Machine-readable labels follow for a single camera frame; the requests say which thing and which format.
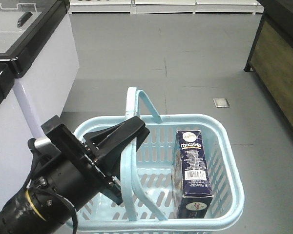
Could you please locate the near white chest freezer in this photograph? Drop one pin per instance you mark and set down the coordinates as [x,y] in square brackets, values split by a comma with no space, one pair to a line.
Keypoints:
[16,126]

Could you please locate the light blue shopping basket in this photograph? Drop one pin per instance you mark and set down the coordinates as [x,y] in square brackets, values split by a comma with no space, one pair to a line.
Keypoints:
[151,178]

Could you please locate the metal floor socket plate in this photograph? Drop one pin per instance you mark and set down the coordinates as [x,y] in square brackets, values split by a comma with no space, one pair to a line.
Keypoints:
[221,102]

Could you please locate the dark blue Chocofello cookie box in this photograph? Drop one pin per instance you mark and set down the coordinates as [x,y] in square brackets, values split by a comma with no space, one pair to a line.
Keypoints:
[192,191]

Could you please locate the white chest freezer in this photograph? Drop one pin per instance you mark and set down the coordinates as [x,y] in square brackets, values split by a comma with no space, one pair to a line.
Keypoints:
[38,57]
[16,126]

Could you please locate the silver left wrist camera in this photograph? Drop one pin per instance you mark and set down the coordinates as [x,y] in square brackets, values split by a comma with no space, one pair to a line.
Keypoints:
[42,145]

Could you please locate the far white chest freezer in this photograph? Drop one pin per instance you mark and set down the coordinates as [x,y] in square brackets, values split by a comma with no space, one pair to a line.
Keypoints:
[38,57]

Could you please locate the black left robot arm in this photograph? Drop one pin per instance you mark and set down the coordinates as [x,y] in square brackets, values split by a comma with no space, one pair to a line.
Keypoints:
[63,180]

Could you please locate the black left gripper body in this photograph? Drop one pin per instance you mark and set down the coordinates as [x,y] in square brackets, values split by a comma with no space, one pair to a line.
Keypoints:
[76,153]

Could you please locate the dark wooden display stand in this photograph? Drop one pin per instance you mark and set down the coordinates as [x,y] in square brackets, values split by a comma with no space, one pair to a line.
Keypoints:
[271,54]

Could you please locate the white supermarket shelf unit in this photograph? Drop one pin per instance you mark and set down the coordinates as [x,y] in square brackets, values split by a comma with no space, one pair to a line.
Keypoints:
[165,6]

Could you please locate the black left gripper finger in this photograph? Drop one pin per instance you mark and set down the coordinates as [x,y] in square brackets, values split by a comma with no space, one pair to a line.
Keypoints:
[108,144]
[112,190]

